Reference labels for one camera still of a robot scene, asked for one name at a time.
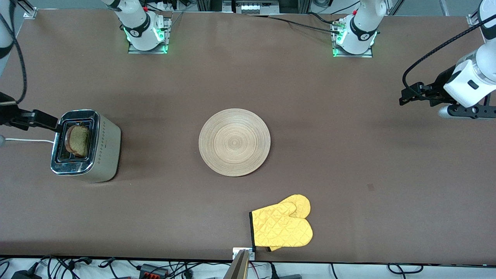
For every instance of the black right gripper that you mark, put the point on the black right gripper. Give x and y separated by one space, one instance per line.
8 115

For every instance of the silver table corner bracket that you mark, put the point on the silver table corner bracket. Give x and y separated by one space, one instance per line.
30 11
473 21

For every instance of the red and black connector block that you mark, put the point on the red and black connector block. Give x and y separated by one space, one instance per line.
153 270

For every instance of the small silver mount bracket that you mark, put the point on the small silver mount bracket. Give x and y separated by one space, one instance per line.
235 252

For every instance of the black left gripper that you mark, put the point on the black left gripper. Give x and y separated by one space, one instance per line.
439 87

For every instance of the aluminium camera mount bar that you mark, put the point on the aluminium camera mount bar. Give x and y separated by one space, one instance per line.
238 269

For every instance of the black power adapter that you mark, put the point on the black power adapter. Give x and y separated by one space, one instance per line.
25 275

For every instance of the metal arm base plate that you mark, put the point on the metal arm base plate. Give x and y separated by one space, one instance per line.
147 49
352 55

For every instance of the yellow quilted oven mitt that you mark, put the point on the yellow quilted oven mitt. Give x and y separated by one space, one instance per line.
283 230
302 203

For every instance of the round wooden plate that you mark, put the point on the round wooden plate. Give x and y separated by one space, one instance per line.
234 142

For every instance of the silver two-slot toaster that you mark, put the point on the silver two-slot toaster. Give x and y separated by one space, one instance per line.
106 151

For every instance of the brown bread slice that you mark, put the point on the brown bread slice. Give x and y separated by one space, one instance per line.
79 140

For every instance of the white power strip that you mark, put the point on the white power strip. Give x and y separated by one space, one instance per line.
255 8

